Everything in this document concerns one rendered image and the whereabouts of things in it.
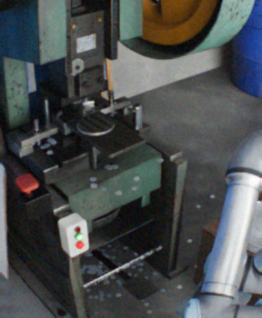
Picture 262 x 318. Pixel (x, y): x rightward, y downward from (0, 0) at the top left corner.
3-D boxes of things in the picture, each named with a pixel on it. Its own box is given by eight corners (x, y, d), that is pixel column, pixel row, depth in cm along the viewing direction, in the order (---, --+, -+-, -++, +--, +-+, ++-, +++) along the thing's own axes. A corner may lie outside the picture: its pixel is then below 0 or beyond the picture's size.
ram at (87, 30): (113, 89, 164) (113, 7, 148) (75, 103, 156) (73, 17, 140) (84, 73, 175) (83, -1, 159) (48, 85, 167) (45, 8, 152)
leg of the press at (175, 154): (187, 269, 212) (207, 86, 164) (168, 281, 206) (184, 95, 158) (73, 177, 273) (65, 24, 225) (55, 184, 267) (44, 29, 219)
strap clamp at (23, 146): (60, 141, 172) (58, 114, 166) (20, 157, 163) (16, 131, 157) (51, 134, 176) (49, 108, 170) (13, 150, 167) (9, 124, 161)
